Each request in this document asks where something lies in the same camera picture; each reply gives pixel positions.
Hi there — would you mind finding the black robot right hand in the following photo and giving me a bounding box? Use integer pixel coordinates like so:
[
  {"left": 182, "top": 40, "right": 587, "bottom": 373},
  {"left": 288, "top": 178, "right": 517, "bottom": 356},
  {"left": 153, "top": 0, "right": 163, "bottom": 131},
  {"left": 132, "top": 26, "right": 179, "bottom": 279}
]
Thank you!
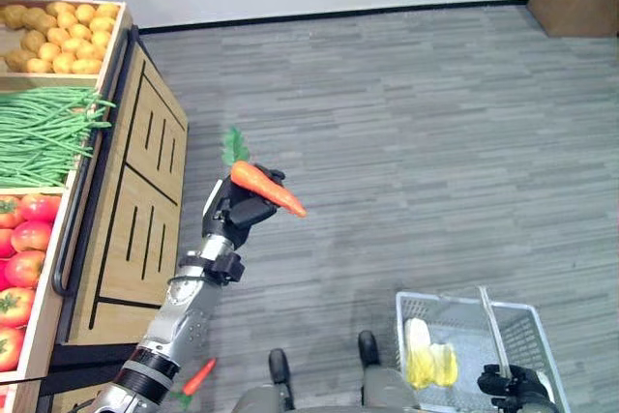
[{"left": 477, "top": 363, "right": 561, "bottom": 413}]

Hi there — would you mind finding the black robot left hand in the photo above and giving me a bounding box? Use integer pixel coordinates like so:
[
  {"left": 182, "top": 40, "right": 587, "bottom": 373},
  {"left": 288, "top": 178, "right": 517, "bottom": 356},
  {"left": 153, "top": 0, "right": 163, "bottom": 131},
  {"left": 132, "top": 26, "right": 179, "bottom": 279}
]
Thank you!
[{"left": 201, "top": 163, "right": 287, "bottom": 247}]

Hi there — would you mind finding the orange carrot with green leaves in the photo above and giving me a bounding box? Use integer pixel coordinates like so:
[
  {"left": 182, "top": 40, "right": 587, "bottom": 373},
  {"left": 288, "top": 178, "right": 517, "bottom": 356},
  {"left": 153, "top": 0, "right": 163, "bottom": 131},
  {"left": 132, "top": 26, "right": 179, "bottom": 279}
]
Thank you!
[{"left": 221, "top": 126, "right": 309, "bottom": 220}]

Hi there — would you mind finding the grey plastic shopping basket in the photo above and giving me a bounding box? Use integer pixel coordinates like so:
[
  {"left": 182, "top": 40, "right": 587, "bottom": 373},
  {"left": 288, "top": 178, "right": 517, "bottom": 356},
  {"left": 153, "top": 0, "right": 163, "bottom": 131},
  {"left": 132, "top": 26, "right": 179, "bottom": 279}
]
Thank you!
[{"left": 395, "top": 290, "right": 573, "bottom": 413}]

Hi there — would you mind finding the grey basket handle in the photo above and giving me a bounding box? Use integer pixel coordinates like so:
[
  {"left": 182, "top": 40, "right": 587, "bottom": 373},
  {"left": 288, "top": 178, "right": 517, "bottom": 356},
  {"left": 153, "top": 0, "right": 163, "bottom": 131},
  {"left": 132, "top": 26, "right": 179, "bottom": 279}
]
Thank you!
[{"left": 477, "top": 285, "right": 515, "bottom": 381}]

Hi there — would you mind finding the yellow napa cabbage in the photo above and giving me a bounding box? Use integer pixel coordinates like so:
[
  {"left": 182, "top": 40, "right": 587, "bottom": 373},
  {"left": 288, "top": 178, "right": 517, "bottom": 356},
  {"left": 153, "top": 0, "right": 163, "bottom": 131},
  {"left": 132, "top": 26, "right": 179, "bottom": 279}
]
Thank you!
[{"left": 427, "top": 341, "right": 459, "bottom": 389}]

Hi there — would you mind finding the wooden produce stand cabinet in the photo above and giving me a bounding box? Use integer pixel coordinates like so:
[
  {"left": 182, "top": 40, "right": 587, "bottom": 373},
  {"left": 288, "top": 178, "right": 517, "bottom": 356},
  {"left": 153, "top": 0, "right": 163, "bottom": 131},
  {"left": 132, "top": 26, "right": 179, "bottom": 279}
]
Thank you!
[{"left": 47, "top": 25, "right": 190, "bottom": 413}]

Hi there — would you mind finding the pale napa cabbage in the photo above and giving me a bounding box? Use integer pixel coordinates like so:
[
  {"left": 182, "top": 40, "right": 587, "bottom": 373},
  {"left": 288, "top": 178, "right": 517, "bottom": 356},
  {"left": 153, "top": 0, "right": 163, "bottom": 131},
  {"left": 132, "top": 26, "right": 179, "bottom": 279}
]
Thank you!
[{"left": 403, "top": 317, "right": 433, "bottom": 390}]

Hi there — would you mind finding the robot right leg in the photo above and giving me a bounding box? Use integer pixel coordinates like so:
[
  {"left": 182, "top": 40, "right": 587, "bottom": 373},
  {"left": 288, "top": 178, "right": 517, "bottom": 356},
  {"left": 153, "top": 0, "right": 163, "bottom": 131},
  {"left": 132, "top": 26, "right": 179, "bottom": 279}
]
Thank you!
[{"left": 357, "top": 329, "right": 420, "bottom": 413}]

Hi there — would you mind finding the robot leg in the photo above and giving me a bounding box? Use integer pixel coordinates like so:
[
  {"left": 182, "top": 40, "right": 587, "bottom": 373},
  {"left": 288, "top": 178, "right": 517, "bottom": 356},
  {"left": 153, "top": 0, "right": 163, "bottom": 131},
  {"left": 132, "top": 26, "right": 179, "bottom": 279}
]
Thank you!
[
  {"left": 357, "top": 329, "right": 420, "bottom": 413},
  {"left": 234, "top": 347, "right": 296, "bottom": 413}
]

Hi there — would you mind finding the robot left leg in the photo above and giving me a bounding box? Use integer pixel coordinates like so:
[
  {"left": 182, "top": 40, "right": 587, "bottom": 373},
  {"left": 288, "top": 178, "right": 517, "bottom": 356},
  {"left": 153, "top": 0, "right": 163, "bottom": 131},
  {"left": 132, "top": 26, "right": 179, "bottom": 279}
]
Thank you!
[{"left": 234, "top": 347, "right": 296, "bottom": 413}]

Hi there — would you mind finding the small orange carrot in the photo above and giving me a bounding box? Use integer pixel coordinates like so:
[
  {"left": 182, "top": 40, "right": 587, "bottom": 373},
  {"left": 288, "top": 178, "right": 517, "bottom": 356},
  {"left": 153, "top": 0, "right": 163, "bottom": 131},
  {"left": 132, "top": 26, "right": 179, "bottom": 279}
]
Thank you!
[{"left": 168, "top": 357, "right": 218, "bottom": 407}]

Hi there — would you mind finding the wooden bean crate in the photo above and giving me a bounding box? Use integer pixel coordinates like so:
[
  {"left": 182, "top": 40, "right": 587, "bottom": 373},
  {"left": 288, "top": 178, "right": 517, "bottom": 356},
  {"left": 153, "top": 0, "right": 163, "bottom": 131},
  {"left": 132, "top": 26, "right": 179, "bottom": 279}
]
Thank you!
[{"left": 0, "top": 73, "right": 115, "bottom": 196}]

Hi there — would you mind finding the wooden potato crate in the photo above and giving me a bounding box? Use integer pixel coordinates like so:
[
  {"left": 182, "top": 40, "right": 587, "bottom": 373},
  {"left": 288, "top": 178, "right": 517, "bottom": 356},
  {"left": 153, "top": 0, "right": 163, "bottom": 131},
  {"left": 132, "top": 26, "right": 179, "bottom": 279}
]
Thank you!
[{"left": 0, "top": 0, "right": 134, "bottom": 79}]

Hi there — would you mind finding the green bean pile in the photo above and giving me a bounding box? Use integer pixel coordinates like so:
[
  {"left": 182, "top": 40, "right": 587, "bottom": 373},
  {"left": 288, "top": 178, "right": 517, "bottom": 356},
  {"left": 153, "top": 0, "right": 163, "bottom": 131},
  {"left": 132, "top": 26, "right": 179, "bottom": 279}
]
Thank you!
[{"left": 0, "top": 86, "right": 117, "bottom": 190}]

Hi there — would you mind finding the black baseboard strip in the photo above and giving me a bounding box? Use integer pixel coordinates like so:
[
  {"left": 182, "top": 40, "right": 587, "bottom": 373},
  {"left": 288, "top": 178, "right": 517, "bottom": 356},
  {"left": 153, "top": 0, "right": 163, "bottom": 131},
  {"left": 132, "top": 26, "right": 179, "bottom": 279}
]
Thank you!
[{"left": 137, "top": 0, "right": 531, "bottom": 37}]

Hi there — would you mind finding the wooden tomato crate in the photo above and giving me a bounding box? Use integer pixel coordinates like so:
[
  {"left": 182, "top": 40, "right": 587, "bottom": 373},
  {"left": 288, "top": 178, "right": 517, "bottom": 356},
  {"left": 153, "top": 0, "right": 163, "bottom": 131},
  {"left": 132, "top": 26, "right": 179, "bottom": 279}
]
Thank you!
[{"left": 0, "top": 168, "right": 81, "bottom": 383}]

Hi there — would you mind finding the black metal stand rail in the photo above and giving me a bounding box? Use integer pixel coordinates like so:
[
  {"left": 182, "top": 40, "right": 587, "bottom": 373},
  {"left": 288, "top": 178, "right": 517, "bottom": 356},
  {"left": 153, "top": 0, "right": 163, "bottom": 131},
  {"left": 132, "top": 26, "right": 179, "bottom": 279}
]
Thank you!
[{"left": 51, "top": 28, "right": 141, "bottom": 297}]

